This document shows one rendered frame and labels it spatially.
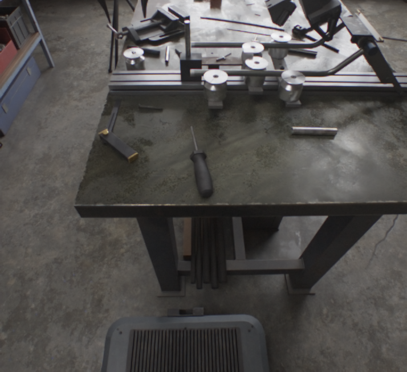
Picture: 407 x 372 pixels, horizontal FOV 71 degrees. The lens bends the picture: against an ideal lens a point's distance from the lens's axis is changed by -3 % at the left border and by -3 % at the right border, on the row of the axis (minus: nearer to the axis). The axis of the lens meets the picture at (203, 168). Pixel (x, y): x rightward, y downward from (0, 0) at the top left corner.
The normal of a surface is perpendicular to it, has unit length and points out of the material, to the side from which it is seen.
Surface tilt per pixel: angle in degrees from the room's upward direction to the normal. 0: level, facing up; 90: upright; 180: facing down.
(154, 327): 0
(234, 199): 0
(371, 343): 0
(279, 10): 90
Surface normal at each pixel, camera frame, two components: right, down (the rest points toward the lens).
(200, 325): 0.01, -0.62
